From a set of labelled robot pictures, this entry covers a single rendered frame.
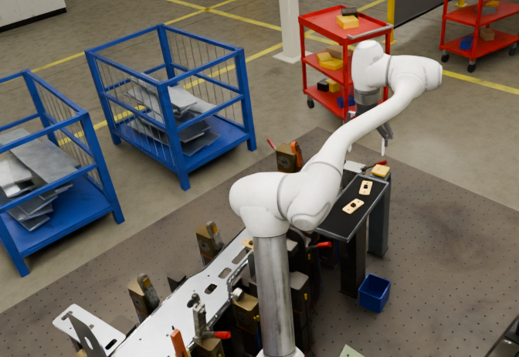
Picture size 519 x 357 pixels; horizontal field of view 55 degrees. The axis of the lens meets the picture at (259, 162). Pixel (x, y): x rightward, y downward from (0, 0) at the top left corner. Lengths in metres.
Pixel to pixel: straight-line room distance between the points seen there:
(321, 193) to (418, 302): 1.01
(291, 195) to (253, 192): 0.12
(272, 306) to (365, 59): 0.83
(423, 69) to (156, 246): 1.57
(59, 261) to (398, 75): 2.86
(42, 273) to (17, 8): 6.44
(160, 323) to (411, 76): 1.17
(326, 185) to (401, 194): 1.42
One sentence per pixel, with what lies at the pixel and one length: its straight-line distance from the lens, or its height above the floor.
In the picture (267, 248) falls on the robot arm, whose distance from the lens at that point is 1.45.
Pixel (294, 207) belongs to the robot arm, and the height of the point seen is 1.54.
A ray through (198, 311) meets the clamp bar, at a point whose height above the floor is 1.21.
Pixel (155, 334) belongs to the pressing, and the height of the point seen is 1.00.
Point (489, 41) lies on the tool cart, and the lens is 6.05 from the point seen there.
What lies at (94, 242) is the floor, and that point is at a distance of 3.89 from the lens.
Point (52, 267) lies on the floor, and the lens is 3.83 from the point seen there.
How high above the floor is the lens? 2.38
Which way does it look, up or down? 34 degrees down
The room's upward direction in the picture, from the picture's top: 7 degrees counter-clockwise
